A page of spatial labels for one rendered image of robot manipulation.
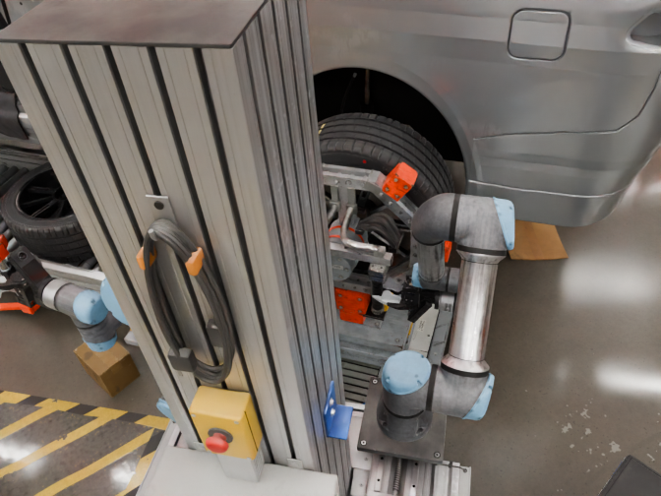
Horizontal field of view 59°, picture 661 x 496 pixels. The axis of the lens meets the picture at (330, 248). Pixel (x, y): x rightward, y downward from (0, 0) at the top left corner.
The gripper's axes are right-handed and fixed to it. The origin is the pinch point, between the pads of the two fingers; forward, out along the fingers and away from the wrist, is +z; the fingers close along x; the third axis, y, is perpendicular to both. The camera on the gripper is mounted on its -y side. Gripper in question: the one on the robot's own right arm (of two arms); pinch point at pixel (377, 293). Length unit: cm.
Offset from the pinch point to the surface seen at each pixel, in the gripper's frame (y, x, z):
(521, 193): 5, -55, -42
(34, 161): -50, -109, 238
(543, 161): 20, -54, -47
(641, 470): -49, 16, -91
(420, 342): -75, -41, -10
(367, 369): -77, -23, 11
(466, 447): -83, 1, -36
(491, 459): -83, 4, -46
